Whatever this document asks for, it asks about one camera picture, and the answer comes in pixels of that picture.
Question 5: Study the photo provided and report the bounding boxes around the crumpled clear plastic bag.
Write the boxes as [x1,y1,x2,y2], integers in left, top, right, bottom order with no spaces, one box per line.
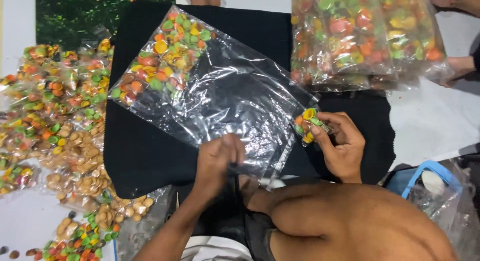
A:
[407,159,480,261]

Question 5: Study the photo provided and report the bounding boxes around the person's white garment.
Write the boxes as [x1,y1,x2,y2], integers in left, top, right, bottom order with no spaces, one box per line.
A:
[180,236,256,261]

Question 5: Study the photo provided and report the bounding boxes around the person's right hand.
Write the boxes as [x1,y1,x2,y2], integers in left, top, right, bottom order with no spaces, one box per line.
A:
[309,111,366,184]

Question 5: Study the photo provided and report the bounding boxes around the person's black shorts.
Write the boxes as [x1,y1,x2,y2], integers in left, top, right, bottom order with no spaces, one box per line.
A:
[176,176,280,261]

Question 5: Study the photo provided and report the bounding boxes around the empty clear plastic bags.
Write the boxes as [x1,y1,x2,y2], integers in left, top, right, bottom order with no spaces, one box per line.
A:
[115,186,179,261]

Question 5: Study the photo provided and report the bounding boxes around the stack of large snack bags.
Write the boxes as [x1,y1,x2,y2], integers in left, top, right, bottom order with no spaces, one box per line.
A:
[290,0,455,92]

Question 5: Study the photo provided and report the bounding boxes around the loose brown round snacks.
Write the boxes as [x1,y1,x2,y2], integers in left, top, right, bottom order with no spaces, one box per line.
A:
[0,245,40,261]

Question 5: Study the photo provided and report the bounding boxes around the green leaf print mat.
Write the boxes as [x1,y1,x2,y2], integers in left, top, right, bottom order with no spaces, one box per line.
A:
[35,0,176,52]

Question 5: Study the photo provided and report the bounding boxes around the person's bare leg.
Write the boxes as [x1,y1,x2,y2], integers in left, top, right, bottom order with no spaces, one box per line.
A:
[240,175,460,261]

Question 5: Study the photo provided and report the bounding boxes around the large clear plastic snack bag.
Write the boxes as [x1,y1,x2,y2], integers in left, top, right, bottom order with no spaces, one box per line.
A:
[107,5,322,191]

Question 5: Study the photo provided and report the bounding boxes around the black cloth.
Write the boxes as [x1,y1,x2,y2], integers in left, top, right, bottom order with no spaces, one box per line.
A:
[103,0,397,200]

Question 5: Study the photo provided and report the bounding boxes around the heap of small snack packets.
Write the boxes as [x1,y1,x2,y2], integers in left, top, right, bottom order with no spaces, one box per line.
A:
[0,38,166,261]

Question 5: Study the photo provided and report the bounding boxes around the handful of colourful round snacks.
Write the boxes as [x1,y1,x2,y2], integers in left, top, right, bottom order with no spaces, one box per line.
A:
[293,108,331,145]

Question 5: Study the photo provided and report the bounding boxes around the blue plastic container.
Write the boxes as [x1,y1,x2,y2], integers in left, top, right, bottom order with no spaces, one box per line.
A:
[385,160,464,202]

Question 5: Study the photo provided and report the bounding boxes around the person's left hand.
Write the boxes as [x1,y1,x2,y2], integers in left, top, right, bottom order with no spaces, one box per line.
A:
[192,133,247,199]

